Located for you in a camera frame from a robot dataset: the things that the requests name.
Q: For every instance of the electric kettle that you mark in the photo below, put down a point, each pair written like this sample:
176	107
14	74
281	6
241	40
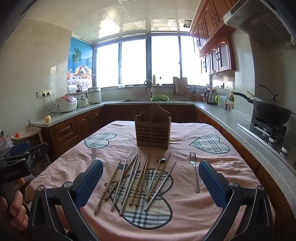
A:
210	97

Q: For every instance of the small white pot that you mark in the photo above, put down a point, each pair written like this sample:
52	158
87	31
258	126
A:
82	102

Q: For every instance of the paper towel roll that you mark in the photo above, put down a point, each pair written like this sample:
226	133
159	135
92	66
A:
72	88

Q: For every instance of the yellow bottle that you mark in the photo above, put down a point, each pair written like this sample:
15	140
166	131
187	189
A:
154	81

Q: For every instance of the condiment bottles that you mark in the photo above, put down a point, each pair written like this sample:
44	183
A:
231	96

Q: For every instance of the kitchen tool holder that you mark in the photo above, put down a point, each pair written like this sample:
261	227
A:
193	92

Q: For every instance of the gas stove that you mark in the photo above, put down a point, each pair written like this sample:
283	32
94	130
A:
261	132

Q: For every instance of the wooden base cabinets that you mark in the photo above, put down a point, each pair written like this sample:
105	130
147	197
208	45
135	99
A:
87	122

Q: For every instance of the pink plaid-heart tablecloth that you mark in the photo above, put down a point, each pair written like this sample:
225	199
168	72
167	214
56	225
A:
185	208

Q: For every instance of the white high chair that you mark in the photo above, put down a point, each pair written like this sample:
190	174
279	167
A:
29	133

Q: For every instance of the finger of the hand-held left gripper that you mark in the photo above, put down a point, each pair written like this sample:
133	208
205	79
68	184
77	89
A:
20	147
37	150

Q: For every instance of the white and pink rice cooker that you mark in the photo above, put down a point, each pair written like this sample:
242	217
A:
67	104

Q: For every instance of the wooden wall cabinets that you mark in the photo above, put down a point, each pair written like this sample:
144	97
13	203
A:
210	23

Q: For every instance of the green colander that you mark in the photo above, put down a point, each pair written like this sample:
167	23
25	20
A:
160	99

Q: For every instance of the large metal fork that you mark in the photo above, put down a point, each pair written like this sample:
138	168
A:
195	176

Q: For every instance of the kitchen window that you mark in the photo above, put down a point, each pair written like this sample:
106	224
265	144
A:
136	62

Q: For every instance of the fruit and palm window poster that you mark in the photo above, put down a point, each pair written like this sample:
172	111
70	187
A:
79	62

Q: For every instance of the person's left hand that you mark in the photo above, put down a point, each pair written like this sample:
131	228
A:
19	208

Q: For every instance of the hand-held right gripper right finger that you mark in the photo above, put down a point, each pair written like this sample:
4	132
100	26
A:
211	183

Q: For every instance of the range hood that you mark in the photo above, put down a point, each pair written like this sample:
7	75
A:
259	20

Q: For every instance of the chrome kitchen faucet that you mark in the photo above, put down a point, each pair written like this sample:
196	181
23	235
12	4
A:
152	90

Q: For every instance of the yellow apple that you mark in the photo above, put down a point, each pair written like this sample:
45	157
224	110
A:
47	118

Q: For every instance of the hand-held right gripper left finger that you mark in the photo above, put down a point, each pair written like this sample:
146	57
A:
92	178

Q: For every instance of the knife and board rack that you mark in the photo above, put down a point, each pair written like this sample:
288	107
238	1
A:
180	87

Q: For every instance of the wooden utensil holder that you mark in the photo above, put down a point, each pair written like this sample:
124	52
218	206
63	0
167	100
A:
152	132

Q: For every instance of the kitchen sink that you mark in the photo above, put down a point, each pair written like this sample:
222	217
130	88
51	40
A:
131	100

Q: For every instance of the metal spoon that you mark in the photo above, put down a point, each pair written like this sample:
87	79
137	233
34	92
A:
153	177

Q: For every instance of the small metal fork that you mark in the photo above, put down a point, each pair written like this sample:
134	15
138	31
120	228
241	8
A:
93	154

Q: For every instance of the ceiling vent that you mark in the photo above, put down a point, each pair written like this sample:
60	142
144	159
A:
186	23

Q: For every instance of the spice jars set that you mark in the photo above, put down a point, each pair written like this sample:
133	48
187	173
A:
229	106

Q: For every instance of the green cup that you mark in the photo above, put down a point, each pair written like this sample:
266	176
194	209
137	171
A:
217	99

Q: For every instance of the tall white electric cooker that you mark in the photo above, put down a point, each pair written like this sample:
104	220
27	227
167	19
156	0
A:
94	95

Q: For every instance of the black wok with lid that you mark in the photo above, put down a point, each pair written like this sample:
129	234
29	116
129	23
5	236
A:
270	113

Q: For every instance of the wall outlet strip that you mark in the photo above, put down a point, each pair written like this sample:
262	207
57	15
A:
44	93

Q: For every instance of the metal chopstick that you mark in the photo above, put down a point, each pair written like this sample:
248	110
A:
119	184
161	184
130	177
129	188

